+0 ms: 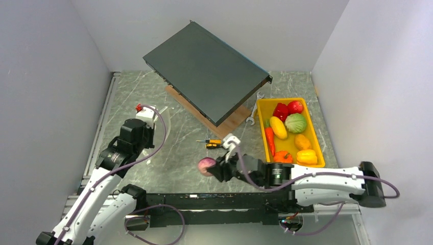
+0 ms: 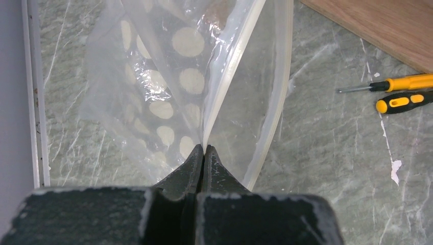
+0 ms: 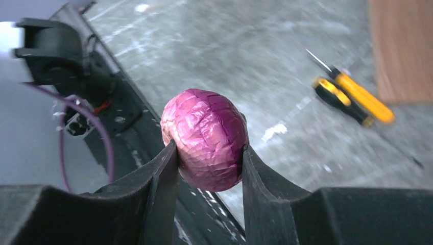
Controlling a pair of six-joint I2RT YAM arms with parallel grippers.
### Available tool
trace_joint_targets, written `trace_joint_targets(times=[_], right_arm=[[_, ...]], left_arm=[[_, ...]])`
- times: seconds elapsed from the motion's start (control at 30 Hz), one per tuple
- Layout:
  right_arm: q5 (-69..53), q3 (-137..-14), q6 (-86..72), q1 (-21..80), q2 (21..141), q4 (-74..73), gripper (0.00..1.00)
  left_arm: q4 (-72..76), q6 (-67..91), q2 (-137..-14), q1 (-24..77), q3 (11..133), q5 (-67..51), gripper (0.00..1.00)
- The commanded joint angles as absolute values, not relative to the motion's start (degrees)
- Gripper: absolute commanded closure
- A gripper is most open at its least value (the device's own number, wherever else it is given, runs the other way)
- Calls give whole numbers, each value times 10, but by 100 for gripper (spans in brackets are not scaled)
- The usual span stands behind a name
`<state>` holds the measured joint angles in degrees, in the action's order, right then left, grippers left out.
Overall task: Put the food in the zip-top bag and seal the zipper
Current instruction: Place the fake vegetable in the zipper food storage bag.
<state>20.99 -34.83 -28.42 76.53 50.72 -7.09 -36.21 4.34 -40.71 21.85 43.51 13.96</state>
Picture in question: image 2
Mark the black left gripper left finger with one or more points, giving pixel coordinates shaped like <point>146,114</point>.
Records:
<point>161,214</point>

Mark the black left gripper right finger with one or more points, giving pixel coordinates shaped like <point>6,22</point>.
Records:
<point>227,213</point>

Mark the clear dotted zip bag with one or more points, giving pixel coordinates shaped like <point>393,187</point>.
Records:
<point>167,75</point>

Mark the black yellow screwdriver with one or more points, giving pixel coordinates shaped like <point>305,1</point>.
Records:
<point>403,102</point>

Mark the wooden board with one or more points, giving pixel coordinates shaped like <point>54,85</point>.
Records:
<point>402,29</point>

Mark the yellow handled screwdriver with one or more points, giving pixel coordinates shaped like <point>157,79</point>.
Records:
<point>414,82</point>

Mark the aluminium side rail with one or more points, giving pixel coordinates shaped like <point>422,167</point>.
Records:
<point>35,87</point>

